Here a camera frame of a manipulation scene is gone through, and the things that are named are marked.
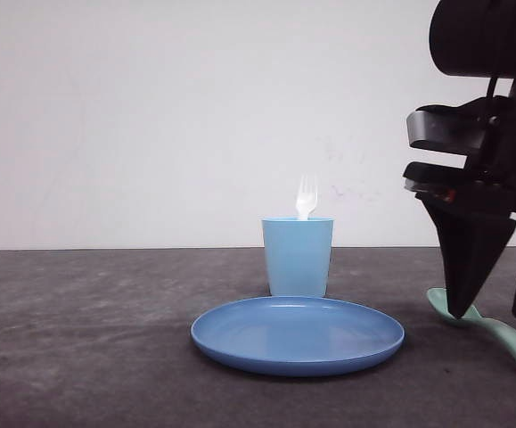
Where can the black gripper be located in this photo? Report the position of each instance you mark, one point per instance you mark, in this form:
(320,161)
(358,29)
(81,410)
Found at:
(472,241)

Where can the mint green plastic spoon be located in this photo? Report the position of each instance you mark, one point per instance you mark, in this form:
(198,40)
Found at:
(503,333)

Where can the light blue plastic cup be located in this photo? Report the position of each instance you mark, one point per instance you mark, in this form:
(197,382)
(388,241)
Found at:
(298,254)

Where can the white plastic fork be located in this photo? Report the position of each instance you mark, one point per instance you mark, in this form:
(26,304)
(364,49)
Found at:
(307,197)

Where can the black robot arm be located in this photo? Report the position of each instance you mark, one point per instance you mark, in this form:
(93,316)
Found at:
(475,39)

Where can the blue plastic plate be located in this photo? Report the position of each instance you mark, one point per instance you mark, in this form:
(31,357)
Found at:
(297,336)

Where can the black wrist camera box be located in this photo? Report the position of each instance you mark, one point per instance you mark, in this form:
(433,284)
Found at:
(448,131)

